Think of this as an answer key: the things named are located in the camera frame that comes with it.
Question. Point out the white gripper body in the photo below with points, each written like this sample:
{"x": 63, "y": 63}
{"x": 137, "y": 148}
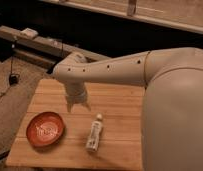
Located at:
{"x": 75, "y": 93}

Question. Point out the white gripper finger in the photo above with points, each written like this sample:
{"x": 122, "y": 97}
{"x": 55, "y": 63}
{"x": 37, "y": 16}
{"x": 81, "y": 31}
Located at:
{"x": 86, "y": 104}
{"x": 69, "y": 106}

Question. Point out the white plastic bottle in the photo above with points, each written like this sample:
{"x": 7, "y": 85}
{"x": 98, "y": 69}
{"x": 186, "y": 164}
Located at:
{"x": 92, "y": 143}

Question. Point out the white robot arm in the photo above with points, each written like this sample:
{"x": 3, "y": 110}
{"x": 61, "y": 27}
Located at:
{"x": 172, "y": 110}

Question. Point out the wooden board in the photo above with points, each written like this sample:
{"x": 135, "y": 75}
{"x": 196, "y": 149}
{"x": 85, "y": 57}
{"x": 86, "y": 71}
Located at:
{"x": 120, "y": 142}

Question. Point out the long wooden beam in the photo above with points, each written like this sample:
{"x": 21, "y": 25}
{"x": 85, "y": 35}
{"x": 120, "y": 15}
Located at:
{"x": 45, "y": 45}

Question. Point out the black power adapter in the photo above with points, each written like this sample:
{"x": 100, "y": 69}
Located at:
{"x": 13, "y": 79}

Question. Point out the small white box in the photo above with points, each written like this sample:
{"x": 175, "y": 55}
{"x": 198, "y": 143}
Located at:
{"x": 29, "y": 32}

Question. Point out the wooden shelf ledge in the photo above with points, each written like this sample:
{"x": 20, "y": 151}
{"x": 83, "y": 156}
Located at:
{"x": 179, "y": 14}

